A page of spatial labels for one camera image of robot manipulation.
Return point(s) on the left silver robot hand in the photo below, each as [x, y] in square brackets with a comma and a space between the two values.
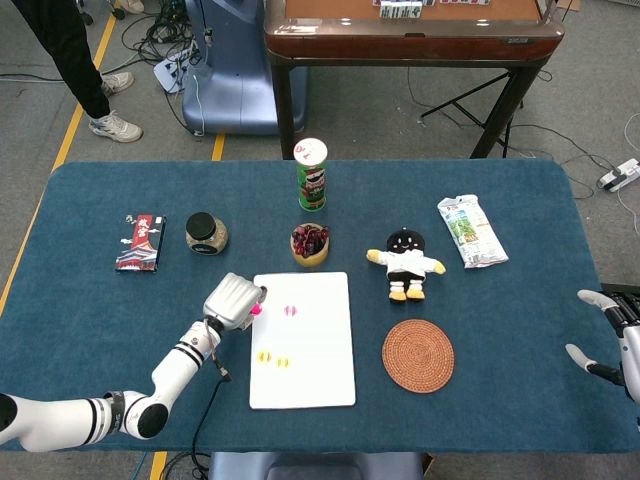
[230, 302]

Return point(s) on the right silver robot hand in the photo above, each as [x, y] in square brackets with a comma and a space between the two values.
[632, 350]

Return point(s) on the pink button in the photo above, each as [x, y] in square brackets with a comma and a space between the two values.
[258, 310]
[291, 310]

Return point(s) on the orange button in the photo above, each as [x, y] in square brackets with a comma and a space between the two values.
[282, 362]
[264, 356]

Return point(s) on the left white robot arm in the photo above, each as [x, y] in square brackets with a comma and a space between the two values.
[170, 370]

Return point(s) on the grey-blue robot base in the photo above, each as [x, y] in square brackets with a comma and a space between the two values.
[315, 467]

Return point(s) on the black box beside table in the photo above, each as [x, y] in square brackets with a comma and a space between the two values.
[622, 287]

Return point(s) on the glass jar black lid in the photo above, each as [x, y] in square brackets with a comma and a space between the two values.
[202, 235]

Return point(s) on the yellow round cup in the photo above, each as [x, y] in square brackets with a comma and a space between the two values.
[310, 261]

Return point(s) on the white magnetic board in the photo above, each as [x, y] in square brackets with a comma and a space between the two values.
[315, 340]

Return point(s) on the dark red grape bunch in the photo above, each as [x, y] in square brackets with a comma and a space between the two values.
[310, 239]

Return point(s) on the blue table cloth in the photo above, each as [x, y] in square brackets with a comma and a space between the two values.
[100, 310]

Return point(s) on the green Pringles can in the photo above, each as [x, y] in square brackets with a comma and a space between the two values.
[311, 185]

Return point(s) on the black plush doll white shirt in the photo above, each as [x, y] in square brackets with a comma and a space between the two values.
[406, 262]

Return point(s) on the brown woven round coaster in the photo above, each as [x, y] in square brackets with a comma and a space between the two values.
[418, 356]

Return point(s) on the white green snack bag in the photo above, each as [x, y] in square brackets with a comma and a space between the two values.
[470, 232]

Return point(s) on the blue wheeled machine base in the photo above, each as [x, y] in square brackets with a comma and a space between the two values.
[235, 90]

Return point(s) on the white power strip with plugs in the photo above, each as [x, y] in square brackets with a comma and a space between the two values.
[167, 75]

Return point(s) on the person in black trousers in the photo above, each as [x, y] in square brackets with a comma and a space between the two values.
[75, 55]

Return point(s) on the black metal stand legs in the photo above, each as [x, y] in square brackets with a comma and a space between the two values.
[462, 102]

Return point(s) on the brown mahjong table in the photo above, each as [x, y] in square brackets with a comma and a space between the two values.
[400, 42]

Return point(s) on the black office stool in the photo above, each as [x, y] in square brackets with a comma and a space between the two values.
[87, 18]

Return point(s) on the white mahjong tile row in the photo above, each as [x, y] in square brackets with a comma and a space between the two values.
[400, 11]

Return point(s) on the cardboard box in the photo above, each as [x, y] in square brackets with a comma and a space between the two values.
[570, 5]

